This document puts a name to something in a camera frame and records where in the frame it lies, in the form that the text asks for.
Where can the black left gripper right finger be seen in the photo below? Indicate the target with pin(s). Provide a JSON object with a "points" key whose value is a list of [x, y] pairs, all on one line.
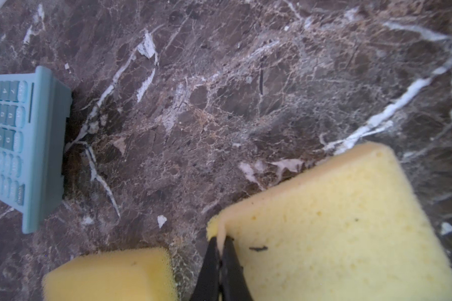
{"points": [[233, 284]]}

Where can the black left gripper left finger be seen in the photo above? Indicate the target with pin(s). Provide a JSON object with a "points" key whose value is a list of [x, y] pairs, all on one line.
{"points": [[208, 283]]}

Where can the pale yellow sponge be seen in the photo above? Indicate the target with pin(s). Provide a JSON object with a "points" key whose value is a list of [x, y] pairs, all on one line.
{"points": [[349, 229]]}

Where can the light blue calculator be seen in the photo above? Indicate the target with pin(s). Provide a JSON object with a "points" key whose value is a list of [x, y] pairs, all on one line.
{"points": [[34, 108]]}

